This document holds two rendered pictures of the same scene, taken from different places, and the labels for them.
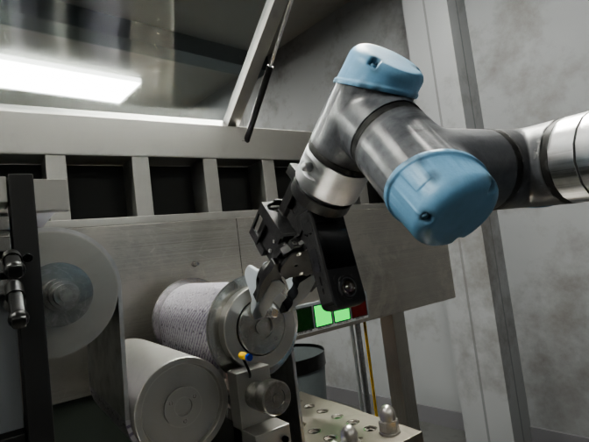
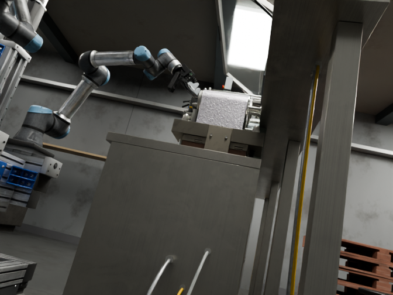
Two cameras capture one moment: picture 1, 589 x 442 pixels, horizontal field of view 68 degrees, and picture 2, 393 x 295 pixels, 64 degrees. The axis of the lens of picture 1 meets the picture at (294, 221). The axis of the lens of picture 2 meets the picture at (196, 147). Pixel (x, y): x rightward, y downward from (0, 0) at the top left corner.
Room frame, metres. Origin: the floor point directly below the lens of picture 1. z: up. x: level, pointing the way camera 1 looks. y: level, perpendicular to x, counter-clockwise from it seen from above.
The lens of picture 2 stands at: (1.79, -0.96, 0.56)
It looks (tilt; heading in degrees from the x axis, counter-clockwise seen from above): 16 degrees up; 137
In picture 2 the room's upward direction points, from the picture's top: 14 degrees clockwise
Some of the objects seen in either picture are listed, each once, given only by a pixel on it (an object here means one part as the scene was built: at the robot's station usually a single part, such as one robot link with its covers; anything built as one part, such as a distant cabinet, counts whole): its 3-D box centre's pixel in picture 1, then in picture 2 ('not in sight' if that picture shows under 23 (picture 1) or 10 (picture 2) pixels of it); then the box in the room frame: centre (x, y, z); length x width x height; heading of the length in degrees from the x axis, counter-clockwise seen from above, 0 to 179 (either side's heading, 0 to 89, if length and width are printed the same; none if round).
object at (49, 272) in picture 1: (54, 294); not in sight; (0.46, 0.26, 1.34); 0.06 x 0.06 x 0.06; 35
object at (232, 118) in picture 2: (260, 395); (219, 124); (0.77, 0.09, 1.11); 0.23 x 0.01 x 0.18; 35
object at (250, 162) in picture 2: not in sight; (210, 196); (0.11, 0.86, 0.88); 2.52 x 0.66 x 0.04; 125
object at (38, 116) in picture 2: not in sight; (38, 117); (-0.08, -0.47, 0.98); 0.13 x 0.12 x 0.14; 116
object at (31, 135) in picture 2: not in sight; (30, 136); (-0.07, -0.47, 0.87); 0.15 x 0.15 x 0.10
